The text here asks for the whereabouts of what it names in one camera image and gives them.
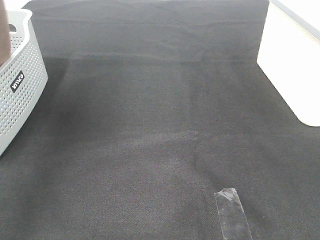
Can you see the brown towel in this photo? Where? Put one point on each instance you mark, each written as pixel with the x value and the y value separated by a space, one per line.
pixel 5 43

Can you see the black table cloth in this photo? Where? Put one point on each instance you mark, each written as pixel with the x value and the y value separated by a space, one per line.
pixel 150 108

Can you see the clear tape strip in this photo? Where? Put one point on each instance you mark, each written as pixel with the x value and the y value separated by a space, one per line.
pixel 232 218

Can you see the white perforated laundry basket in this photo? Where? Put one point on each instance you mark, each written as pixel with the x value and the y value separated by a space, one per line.
pixel 23 76

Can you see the white woven storage bin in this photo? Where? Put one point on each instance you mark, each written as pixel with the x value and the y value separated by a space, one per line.
pixel 289 55

